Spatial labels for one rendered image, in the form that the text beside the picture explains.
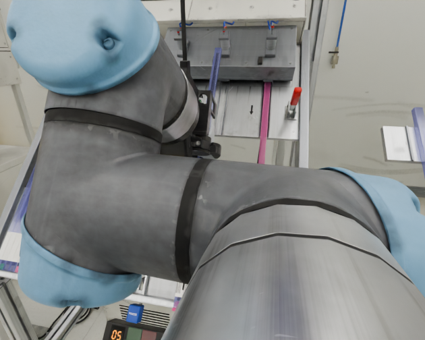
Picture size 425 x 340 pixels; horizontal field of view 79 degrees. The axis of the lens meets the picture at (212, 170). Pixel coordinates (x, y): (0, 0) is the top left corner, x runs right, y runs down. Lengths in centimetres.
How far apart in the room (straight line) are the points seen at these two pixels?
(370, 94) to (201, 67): 190
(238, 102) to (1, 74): 138
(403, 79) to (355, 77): 34
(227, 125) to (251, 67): 15
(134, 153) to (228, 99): 54
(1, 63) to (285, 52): 147
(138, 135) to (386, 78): 236
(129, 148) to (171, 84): 7
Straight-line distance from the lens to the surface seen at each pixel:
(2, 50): 182
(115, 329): 63
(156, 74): 18
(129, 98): 16
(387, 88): 247
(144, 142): 17
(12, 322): 93
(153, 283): 58
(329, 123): 241
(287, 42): 72
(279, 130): 63
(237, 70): 68
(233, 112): 66
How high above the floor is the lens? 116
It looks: 25 degrees down
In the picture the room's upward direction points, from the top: straight up
